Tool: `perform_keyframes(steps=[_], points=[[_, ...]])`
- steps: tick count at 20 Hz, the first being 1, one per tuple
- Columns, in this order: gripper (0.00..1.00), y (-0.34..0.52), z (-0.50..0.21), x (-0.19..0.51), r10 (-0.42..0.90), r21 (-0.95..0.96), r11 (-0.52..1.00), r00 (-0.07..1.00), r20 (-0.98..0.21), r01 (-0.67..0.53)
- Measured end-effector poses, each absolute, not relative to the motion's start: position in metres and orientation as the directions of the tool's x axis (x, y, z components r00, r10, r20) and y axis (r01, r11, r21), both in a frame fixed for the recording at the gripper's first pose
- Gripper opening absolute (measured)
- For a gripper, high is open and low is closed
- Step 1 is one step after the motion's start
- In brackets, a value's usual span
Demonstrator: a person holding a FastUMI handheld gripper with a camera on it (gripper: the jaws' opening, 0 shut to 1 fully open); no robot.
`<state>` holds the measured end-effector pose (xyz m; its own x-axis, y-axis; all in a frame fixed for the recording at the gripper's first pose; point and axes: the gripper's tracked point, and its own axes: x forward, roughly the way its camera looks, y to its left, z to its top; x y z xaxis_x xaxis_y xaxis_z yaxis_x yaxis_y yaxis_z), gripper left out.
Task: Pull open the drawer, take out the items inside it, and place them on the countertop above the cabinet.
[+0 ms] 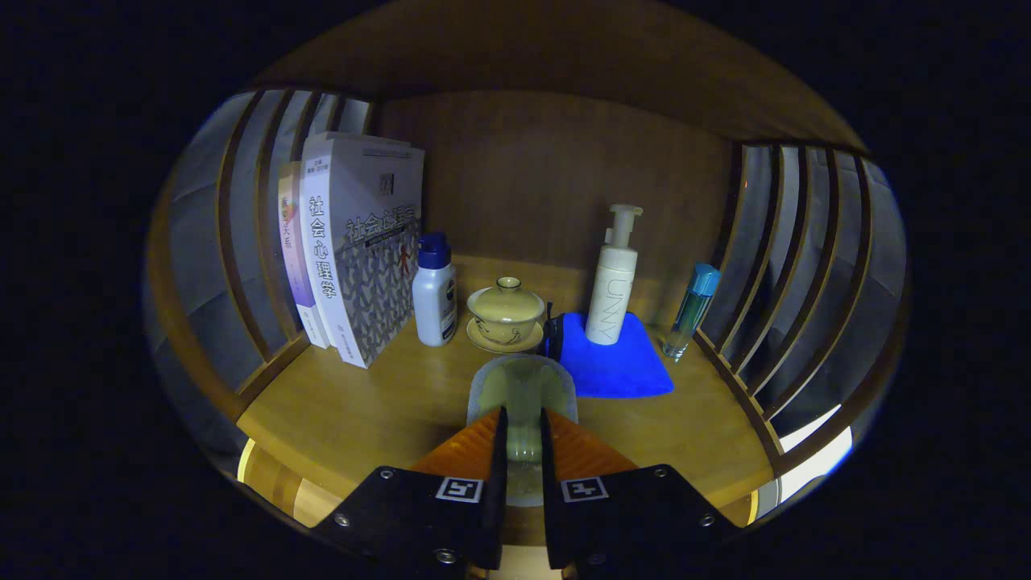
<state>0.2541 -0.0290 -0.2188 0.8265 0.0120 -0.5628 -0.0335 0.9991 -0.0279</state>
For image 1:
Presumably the wooden cabinet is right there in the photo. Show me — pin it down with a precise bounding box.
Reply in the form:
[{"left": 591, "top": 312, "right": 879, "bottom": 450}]
[{"left": 145, "top": 0, "right": 911, "bottom": 557}]

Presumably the blue cloth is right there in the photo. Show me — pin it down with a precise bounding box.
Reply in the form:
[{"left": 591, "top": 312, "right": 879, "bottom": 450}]
[{"left": 556, "top": 311, "right": 676, "bottom": 400}]

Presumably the white patterned book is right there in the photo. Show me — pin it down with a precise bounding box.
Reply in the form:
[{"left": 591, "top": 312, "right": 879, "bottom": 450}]
[{"left": 300, "top": 131, "right": 426, "bottom": 370}]

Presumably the clear bottle blue cap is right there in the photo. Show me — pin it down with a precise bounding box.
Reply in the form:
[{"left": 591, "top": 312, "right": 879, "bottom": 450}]
[{"left": 662, "top": 263, "right": 722, "bottom": 361}]

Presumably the white bottle blue cap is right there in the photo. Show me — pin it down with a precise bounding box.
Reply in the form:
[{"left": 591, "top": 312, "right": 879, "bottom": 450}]
[{"left": 412, "top": 232, "right": 458, "bottom": 348}]

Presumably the white pump bottle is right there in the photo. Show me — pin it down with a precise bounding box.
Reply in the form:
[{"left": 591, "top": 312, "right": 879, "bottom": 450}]
[{"left": 585, "top": 204, "right": 644, "bottom": 346}]

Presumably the small black object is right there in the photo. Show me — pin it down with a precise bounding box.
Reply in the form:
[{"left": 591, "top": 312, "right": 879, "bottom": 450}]
[{"left": 541, "top": 302, "right": 565, "bottom": 363}]

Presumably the yellow lidded teacup with saucer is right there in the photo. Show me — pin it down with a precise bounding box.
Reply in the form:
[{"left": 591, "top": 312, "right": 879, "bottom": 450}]
[{"left": 466, "top": 276, "right": 549, "bottom": 355}]

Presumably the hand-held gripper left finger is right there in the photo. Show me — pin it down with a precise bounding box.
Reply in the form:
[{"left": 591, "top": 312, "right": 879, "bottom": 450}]
[{"left": 310, "top": 405, "right": 510, "bottom": 577}]

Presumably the wooden countertop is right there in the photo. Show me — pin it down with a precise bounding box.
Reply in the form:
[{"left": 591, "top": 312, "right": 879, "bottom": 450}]
[{"left": 234, "top": 256, "right": 776, "bottom": 549}]

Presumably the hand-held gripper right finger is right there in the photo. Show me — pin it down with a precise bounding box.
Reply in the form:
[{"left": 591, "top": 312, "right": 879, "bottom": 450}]
[{"left": 538, "top": 407, "right": 742, "bottom": 577}]

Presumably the pink purple book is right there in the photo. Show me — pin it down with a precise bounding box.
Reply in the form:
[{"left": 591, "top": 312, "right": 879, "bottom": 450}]
[{"left": 277, "top": 161, "right": 331, "bottom": 350}]

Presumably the white grey appliance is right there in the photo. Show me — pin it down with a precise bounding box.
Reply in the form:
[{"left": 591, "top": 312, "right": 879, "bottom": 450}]
[{"left": 777, "top": 403, "right": 855, "bottom": 504}]

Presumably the green handled scrub brush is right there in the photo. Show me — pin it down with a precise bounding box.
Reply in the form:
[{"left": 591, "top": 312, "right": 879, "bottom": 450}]
[{"left": 467, "top": 354, "right": 579, "bottom": 508}]

